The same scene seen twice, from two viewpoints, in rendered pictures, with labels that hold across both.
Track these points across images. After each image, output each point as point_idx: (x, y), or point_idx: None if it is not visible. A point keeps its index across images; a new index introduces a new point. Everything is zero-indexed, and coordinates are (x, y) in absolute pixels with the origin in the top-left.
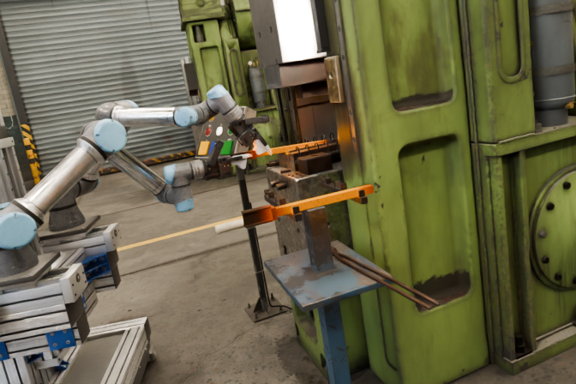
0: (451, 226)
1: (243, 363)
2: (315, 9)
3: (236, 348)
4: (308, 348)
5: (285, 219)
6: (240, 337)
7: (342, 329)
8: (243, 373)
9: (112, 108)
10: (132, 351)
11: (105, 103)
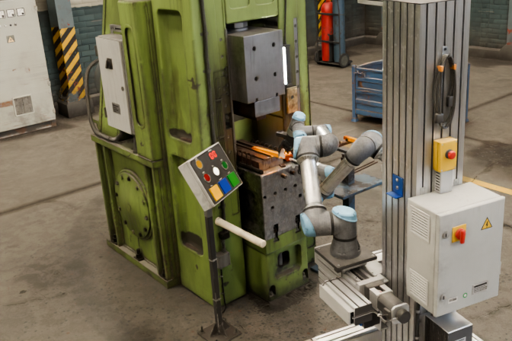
0: None
1: (299, 322)
2: (289, 61)
3: (280, 332)
4: (286, 287)
5: (283, 199)
6: (264, 335)
7: None
8: (309, 318)
9: (334, 135)
10: (350, 325)
11: (324, 135)
